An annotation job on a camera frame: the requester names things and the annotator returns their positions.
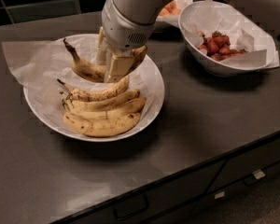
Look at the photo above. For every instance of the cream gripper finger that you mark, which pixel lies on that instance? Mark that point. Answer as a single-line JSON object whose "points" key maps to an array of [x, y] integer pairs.
{"points": [[118, 62], [102, 48]]}

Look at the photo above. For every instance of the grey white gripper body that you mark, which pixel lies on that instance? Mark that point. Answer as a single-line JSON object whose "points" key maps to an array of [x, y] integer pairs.
{"points": [[122, 30]]}

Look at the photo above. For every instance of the spotted banana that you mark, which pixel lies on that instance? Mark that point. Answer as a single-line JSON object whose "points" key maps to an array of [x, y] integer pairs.
{"points": [[104, 94], [95, 72]]}

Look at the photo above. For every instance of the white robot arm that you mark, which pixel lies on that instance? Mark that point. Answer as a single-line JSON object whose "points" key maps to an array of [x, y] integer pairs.
{"points": [[140, 11]]}

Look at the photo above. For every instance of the yellow banana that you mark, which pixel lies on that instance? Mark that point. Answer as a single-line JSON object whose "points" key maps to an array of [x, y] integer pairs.
{"points": [[101, 127], [101, 105], [132, 106]]}

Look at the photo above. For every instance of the white bowl of apricots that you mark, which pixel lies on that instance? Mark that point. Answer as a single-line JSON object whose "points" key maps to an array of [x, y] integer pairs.
{"points": [[165, 24]]}

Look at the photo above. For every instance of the bottom yellow banana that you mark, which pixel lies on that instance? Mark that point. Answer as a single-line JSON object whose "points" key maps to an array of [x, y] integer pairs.
{"points": [[101, 127]]}

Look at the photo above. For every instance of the white banana bowl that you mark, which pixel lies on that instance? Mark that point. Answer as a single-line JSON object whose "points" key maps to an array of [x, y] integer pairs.
{"points": [[155, 87]]}

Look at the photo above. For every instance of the paper in apricot bowl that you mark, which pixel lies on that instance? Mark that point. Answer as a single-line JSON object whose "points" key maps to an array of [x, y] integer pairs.
{"points": [[183, 0]]}

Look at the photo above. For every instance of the paper in strawberry bowl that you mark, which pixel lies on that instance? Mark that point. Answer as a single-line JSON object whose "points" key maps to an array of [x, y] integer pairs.
{"points": [[221, 19]]}

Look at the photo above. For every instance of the white strawberry bowl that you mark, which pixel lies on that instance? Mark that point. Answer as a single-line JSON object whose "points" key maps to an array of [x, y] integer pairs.
{"points": [[214, 66]]}

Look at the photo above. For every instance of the orange apricots pile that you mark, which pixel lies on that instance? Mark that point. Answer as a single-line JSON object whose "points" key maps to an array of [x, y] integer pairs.
{"points": [[170, 9]]}

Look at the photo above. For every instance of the white paper under bananas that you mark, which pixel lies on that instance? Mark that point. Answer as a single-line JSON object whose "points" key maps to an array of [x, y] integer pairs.
{"points": [[28, 59]]}

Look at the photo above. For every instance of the red strawberries pile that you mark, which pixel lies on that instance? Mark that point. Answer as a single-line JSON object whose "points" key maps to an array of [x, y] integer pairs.
{"points": [[217, 46]]}

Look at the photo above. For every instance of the left dark drawer front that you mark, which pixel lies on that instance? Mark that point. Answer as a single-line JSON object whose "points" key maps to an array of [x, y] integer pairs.
{"points": [[161, 197]]}

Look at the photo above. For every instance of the dark drawer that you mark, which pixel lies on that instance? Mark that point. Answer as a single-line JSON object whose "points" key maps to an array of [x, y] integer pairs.
{"points": [[161, 197], [229, 181]]}

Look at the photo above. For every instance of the right dark drawer front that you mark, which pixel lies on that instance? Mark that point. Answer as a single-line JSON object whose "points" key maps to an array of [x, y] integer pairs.
{"points": [[229, 181]]}

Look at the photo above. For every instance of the black left drawer handle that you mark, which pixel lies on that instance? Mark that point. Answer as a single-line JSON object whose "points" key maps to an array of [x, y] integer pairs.
{"points": [[130, 207]]}

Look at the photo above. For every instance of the black drawer handle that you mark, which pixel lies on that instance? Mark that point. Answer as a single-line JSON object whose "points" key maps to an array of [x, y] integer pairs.
{"points": [[254, 178], [130, 207]]}

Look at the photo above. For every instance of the black right drawer handle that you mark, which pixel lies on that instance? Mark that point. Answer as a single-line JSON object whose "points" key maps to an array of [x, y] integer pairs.
{"points": [[254, 178]]}

